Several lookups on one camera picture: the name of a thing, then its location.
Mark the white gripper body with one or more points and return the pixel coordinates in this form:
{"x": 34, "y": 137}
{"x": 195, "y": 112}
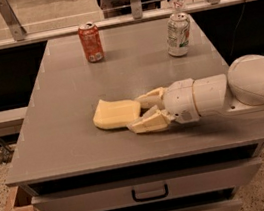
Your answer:
{"x": 180, "y": 100}

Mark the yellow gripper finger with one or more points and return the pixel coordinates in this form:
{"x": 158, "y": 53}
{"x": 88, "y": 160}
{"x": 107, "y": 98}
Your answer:
{"x": 152, "y": 98}
{"x": 153, "y": 120}

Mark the yellow sponge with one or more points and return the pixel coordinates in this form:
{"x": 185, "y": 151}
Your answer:
{"x": 117, "y": 114}

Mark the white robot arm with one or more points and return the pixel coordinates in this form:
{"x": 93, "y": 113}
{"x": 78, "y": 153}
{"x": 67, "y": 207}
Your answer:
{"x": 238, "y": 94}

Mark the white 7up can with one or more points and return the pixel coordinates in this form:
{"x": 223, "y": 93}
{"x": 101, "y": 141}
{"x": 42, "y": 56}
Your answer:
{"x": 178, "y": 34}

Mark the orange soda can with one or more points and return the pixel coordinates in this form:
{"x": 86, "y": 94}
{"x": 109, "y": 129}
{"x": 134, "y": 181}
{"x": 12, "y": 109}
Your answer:
{"x": 90, "y": 40}

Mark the grey drawer cabinet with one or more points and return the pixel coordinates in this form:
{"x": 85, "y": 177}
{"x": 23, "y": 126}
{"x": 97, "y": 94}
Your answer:
{"x": 60, "y": 149}

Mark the top grey drawer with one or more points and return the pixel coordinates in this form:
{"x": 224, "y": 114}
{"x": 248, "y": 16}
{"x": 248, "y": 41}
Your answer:
{"x": 183, "y": 183}

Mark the black drawer handle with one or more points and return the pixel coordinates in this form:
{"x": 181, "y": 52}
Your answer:
{"x": 154, "y": 194}

